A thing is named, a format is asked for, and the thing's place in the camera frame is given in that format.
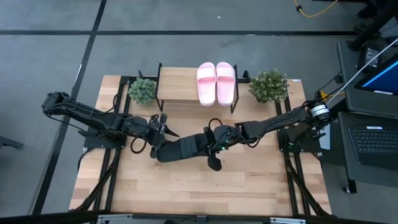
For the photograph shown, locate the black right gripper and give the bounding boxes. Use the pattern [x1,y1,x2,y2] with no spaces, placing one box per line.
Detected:
[203,125,241,172]

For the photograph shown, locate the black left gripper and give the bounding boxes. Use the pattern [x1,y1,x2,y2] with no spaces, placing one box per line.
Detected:
[144,113,181,159]

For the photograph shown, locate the black slide sandal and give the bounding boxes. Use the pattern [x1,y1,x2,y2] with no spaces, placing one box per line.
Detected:
[155,134,213,164]

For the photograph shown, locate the pink slide sandal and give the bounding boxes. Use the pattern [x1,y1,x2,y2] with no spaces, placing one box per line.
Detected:
[196,62,218,108]
[215,61,236,107]

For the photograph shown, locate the small green potted plant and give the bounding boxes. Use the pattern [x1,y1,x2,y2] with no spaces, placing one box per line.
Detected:
[127,77,156,105]

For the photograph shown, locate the potted plant white flowers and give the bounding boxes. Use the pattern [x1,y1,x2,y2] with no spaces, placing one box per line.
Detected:
[248,68,290,104]

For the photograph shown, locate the grey desk top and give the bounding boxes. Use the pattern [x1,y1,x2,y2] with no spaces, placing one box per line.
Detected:
[336,39,398,121]

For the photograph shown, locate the black laptop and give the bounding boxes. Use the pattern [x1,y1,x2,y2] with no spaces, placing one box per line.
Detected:
[347,125,398,171]

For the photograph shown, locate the dark grey laptop cart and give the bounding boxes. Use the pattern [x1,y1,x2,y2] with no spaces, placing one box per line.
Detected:
[337,111,398,194]

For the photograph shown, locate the black floor bar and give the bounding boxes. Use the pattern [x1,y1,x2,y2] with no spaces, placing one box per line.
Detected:
[0,136,25,150]

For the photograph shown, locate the black adapter white label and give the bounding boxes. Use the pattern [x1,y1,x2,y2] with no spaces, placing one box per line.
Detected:
[357,39,388,74]

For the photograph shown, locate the monitor with blue screen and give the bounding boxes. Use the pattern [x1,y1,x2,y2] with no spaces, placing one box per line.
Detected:
[354,60,398,96]

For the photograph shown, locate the wooden shelf black frame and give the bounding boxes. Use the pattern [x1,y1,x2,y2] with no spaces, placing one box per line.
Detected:
[154,62,239,115]

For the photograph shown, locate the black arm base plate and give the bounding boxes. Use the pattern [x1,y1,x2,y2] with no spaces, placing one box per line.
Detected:
[79,129,127,150]
[277,127,323,154]

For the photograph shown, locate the black metal rig frame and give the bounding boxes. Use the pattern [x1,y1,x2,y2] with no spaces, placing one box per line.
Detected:
[0,70,398,224]

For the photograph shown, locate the silver aluminium bracket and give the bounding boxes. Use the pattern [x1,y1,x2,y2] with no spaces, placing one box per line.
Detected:
[269,217,307,224]
[97,213,134,224]

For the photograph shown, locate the black power cable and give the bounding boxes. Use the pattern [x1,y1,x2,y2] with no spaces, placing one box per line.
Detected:
[313,70,345,100]

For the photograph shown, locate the yellow cable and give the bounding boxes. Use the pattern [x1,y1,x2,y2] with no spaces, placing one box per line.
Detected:
[293,0,339,18]

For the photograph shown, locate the white cable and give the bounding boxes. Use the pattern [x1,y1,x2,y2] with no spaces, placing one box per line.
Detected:
[325,37,398,105]

